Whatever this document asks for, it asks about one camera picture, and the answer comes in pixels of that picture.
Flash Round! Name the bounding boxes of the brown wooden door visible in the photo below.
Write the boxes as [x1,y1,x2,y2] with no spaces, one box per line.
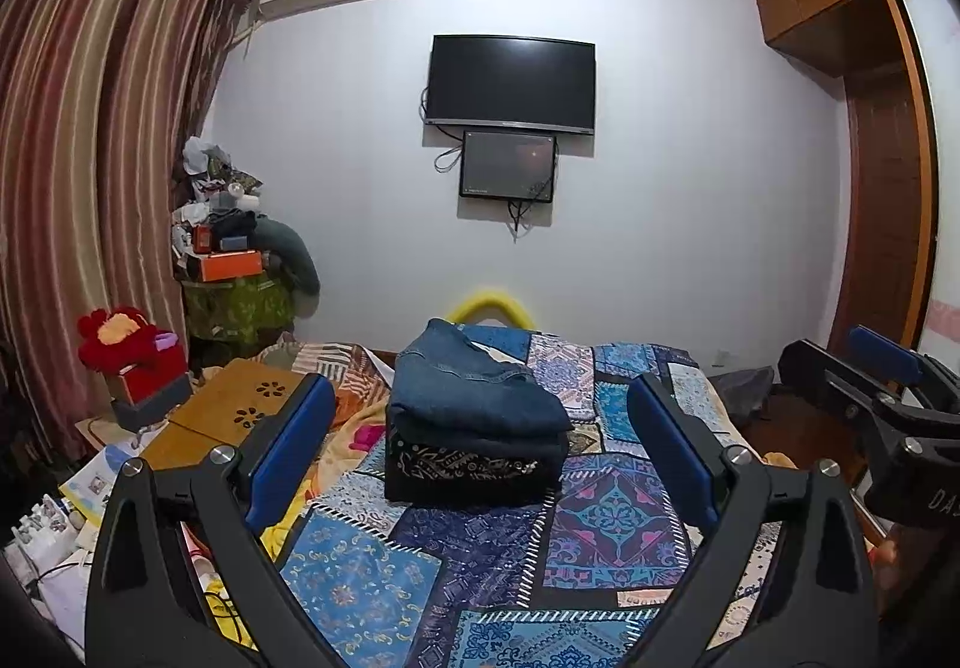
[829,64,938,354]

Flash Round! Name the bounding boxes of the red plush toy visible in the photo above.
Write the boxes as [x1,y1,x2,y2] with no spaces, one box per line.
[77,306,179,373]

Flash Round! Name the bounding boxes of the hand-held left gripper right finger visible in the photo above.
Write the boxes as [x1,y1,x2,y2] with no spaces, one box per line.
[626,372,880,668]

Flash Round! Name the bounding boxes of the grey cushion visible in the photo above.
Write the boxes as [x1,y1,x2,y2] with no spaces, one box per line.
[251,218,322,316]

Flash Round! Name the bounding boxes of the red box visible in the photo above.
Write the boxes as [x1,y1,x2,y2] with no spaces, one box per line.
[120,347,187,405]

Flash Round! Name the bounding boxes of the yellow printed bedsheet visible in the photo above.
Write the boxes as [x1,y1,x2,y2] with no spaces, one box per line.
[259,338,395,564]

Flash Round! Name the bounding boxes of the striped brown curtain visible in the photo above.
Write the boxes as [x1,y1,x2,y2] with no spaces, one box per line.
[0,0,260,466]

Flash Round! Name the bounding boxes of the blue patchwork blanket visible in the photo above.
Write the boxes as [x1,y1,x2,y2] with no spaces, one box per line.
[281,326,777,668]

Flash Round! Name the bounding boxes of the pile of printed papers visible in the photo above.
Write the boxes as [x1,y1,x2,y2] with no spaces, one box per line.
[4,444,125,639]

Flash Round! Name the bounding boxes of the pile of household clutter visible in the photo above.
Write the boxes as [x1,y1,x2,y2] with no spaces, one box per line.
[171,135,263,256]

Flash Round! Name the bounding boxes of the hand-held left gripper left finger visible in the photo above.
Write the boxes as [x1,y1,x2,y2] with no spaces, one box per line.
[84,372,353,668]

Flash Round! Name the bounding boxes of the navy patterned folded garment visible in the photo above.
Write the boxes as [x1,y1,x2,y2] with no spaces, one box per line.
[386,435,565,489]

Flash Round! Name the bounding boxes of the grey box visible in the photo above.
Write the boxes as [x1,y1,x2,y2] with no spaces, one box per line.
[111,374,194,430]

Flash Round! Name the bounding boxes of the black folded garment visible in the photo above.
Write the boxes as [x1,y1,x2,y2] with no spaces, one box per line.
[384,413,562,506]

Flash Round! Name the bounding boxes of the dark grey cloth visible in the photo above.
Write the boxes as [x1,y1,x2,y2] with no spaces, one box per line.
[705,364,777,425]

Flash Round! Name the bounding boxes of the blue denim jacket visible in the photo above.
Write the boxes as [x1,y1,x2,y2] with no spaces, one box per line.
[390,317,575,463]

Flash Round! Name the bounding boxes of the large wall television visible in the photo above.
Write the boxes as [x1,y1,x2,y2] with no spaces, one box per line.
[424,34,597,135]

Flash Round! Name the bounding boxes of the yellow foam tube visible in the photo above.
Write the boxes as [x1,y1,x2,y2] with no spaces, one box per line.
[448,289,535,328]

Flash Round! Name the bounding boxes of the small wall monitor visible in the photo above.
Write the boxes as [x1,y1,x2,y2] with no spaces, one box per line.
[459,129,557,204]

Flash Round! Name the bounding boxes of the brown wooden lap desk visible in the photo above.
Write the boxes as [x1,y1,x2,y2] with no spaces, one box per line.
[139,358,308,474]

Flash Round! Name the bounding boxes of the orange box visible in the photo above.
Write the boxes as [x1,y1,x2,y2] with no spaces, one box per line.
[196,250,265,283]

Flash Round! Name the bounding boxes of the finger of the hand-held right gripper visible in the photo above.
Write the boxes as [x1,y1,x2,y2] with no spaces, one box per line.
[847,325,960,414]
[776,338,912,440]

